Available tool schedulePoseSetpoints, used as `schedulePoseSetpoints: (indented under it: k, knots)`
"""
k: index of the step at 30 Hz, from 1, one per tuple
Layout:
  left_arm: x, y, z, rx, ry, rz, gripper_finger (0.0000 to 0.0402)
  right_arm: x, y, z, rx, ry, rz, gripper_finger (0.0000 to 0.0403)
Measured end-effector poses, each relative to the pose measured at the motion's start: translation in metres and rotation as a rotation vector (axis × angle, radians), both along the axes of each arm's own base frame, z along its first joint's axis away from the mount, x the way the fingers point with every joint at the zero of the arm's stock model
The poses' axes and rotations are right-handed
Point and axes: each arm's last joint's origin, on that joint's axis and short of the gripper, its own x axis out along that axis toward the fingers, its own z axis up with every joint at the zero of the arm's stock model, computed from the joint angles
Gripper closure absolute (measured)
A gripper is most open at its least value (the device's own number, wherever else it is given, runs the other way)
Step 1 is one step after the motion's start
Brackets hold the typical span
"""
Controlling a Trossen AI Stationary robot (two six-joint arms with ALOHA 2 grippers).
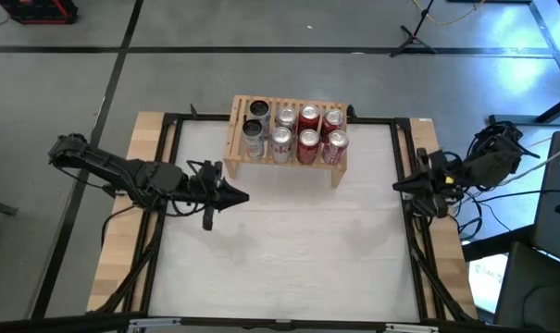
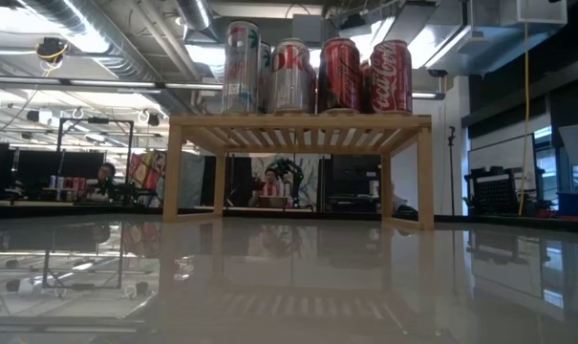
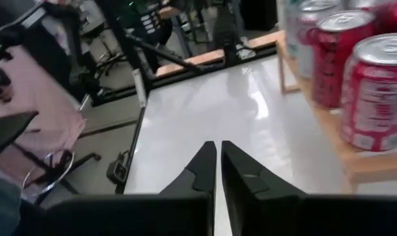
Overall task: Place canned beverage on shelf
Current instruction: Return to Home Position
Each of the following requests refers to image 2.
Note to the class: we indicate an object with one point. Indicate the blue plastic bin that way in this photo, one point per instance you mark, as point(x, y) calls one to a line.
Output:
point(575, 204)

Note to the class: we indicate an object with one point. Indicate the wooden slatted shelf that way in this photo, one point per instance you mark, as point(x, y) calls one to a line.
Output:
point(298, 121)

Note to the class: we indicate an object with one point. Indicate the black tripod stand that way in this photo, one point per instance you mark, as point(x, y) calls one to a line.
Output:
point(452, 167)

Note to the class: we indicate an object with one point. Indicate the whiteboard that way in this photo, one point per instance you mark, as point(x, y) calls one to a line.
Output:
point(501, 153)

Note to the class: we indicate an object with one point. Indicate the person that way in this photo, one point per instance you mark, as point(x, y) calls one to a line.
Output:
point(271, 185)
point(104, 181)

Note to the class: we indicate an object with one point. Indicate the black rack cart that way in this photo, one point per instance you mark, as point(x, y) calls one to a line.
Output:
point(496, 193)

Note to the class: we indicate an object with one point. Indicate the silver round ventilation duct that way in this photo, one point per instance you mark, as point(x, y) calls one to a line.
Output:
point(102, 33)

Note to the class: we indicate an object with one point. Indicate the red Coca-Cola can white script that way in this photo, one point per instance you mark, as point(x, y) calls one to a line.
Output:
point(390, 81)

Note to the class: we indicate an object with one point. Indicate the silver Diet Coke can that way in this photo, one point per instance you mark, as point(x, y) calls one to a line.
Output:
point(292, 81)

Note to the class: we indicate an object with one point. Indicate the long ceiling strip light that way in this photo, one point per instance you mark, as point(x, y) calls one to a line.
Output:
point(112, 83)

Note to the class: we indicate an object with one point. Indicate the grey rectangular air duct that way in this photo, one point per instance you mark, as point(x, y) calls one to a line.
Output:
point(460, 48)

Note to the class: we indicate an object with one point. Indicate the colourful poster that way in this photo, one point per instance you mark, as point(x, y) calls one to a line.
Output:
point(147, 174)

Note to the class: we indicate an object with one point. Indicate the black frame stand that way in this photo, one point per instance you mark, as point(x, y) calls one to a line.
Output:
point(95, 120)

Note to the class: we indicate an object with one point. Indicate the background black robot arm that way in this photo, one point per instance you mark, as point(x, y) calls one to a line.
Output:
point(292, 172)

